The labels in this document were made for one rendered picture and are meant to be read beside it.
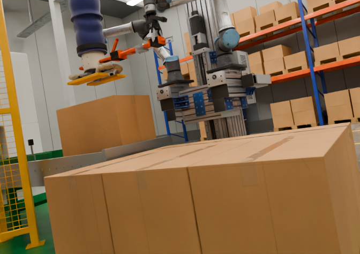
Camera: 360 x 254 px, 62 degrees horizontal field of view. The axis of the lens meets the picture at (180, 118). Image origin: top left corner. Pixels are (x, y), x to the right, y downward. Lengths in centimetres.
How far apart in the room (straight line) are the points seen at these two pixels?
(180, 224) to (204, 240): 9
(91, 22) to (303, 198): 196
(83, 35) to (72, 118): 61
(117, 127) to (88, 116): 27
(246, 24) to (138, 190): 884
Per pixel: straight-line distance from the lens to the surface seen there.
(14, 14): 1238
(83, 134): 224
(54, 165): 227
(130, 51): 214
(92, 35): 236
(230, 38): 210
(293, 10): 923
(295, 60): 899
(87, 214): 134
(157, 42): 200
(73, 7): 247
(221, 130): 238
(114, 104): 202
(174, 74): 248
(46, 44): 1250
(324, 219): 85
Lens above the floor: 67
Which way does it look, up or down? 1 degrees up
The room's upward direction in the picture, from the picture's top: 10 degrees counter-clockwise
